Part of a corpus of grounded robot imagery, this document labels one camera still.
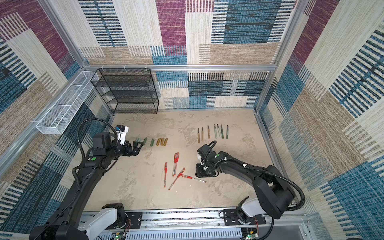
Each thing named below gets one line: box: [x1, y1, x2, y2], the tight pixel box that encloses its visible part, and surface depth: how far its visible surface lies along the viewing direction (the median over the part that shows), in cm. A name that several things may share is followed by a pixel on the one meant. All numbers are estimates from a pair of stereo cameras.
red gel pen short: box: [181, 174, 207, 183], surface depth 89 cm
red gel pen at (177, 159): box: [174, 152, 180, 175], surface depth 96 cm
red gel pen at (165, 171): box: [163, 162, 168, 188], surface depth 91 cm
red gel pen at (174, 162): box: [172, 153, 177, 177], surface depth 93 cm
